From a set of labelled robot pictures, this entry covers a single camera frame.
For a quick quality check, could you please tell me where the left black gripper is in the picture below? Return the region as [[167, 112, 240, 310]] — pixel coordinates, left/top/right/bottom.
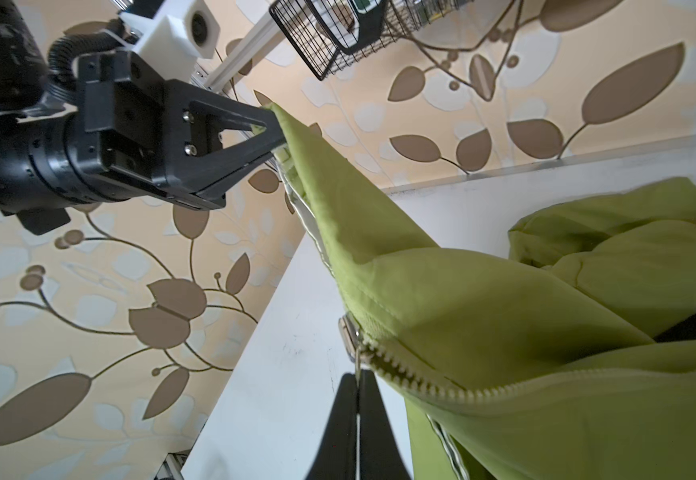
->
[[0, 49, 286, 234]]

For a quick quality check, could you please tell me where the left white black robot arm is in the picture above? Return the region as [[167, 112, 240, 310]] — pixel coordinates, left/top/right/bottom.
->
[[0, 1, 285, 235]]

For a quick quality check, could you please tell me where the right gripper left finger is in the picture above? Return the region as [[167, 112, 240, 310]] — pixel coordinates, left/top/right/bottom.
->
[[306, 374, 358, 480]]

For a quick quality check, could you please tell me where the aluminium frame left post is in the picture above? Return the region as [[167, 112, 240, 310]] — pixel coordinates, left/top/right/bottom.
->
[[203, 14, 283, 92]]

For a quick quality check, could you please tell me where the black tool set in basket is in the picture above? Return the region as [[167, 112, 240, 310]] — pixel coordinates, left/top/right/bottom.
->
[[317, 0, 463, 55]]

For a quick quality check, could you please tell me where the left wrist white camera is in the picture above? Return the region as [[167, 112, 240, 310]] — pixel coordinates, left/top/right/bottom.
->
[[118, 0, 220, 82]]

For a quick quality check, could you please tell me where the black wire basket back wall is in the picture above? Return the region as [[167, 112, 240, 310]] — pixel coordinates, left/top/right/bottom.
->
[[268, 0, 526, 82]]

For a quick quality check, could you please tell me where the green zip-up hooded jacket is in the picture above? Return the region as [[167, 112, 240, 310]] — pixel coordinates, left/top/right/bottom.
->
[[270, 105, 696, 479]]

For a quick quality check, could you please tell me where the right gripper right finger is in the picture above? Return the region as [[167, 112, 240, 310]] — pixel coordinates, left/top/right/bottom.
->
[[358, 369, 411, 480]]

